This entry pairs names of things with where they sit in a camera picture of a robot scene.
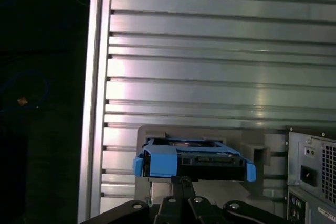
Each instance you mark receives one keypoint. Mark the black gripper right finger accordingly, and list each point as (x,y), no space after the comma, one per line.
(199,208)

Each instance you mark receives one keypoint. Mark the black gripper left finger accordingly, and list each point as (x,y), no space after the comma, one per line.
(169,208)

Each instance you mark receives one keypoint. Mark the hard disk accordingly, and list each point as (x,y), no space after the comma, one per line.
(162,161)

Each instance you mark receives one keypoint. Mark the grey parts rack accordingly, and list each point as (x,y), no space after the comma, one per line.
(236,134)

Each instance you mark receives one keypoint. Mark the black PC case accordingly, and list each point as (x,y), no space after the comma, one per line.
(292,155)

